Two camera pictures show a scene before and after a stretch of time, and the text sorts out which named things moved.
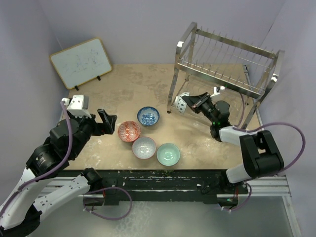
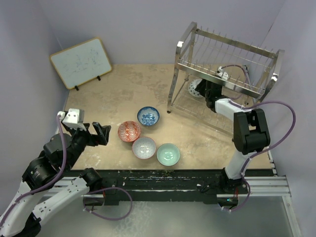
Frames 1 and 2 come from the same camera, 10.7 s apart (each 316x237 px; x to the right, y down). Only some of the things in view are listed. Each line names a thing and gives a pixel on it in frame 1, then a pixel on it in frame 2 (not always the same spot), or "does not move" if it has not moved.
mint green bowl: (168, 154) does not move
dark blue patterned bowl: (180, 104) → (192, 87)
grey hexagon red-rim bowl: (144, 147) does not move
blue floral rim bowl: (148, 116) does not move
